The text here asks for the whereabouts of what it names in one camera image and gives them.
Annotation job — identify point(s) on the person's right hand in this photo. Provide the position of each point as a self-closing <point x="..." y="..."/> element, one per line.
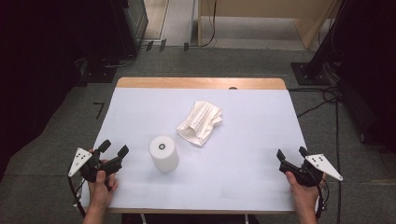
<point x="305" y="197"/>

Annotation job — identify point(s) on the white paper towel roll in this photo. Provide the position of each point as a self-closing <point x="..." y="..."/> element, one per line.
<point x="163" y="155"/>

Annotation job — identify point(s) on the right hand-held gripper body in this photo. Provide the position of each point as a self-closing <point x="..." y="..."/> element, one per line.
<point x="308" y="177"/>

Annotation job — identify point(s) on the black flat stand base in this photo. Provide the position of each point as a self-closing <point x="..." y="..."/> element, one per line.
<point x="99" y="74"/>

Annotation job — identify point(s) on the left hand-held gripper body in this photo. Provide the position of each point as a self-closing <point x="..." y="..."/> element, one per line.
<point x="90" y="169"/>

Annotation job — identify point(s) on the black curtain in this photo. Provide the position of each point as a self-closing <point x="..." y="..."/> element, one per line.
<point x="373" y="62"/>
<point x="31" y="62"/>

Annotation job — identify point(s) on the black cabinet with glass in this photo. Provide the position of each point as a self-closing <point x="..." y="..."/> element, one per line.
<point x="134" y="21"/>

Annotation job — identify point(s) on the person's left hand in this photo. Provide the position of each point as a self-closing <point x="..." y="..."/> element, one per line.
<point x="99" y="194"/>

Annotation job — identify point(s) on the black metal stand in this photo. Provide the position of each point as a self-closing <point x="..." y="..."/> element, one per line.
<point x="311" y="74"/>

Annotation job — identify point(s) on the white paper table sheet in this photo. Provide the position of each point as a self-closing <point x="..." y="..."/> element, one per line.
<point x="249" y="124"/>

